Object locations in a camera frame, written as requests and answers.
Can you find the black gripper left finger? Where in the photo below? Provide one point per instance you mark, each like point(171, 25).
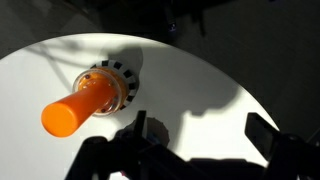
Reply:
point(133, 160)

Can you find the orange peg stand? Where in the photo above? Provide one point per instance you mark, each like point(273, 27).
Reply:
point(76, 106)

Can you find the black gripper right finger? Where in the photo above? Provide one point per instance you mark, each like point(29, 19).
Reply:
point(283, 153)

